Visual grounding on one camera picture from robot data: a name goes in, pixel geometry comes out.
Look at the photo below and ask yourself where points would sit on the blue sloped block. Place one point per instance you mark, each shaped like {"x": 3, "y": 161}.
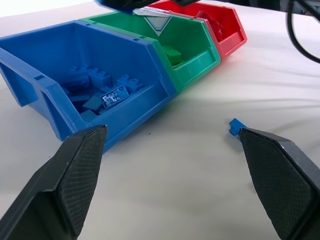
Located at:
{"x": 92, "y": 102}

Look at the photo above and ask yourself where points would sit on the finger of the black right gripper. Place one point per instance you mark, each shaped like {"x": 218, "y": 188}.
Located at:
{"x": 186, "y": 2}
{"x": 130, "y": 3}

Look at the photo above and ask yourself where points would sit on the blue plastic storage bin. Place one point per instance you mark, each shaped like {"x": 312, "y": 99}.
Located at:
{"x": 140, "y": 110}

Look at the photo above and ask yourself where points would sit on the red building block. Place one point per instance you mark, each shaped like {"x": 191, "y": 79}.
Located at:
{"x": 212, "y": 25}

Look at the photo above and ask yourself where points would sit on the silver triangle bin sticker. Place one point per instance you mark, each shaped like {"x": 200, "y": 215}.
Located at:
{"x": 156, "y": 22}

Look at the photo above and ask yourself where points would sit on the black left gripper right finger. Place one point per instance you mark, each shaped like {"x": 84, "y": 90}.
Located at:
{"x": 280, "y": 180}

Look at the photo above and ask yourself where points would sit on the small blue building block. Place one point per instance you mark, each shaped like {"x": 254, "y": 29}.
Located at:
{"x": 235, "y": 124}

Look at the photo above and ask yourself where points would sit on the red plastic storage bin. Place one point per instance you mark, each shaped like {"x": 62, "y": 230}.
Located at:
{"x": 231, "y": 42}

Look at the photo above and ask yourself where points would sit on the green plastic storage bin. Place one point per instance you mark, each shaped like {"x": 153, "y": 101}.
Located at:
{"x": 195, "y": 65}

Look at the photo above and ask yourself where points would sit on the light blue studded block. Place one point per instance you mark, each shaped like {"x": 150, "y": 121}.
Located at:
{"x": 100, "y": 76}

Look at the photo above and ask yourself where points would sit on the silver rectangular bin sticker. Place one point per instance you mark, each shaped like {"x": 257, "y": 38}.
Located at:
{"x": 115, "y": 96}

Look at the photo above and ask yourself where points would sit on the dark blue studded block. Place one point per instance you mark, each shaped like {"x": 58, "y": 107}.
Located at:
{"x": 76, "y": 78}

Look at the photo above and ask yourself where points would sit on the green building block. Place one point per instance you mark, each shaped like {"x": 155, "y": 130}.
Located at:
{"x": 172, "y": 53}

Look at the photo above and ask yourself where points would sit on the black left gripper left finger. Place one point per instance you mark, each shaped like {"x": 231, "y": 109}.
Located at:
{"x": 62, "y": 180}

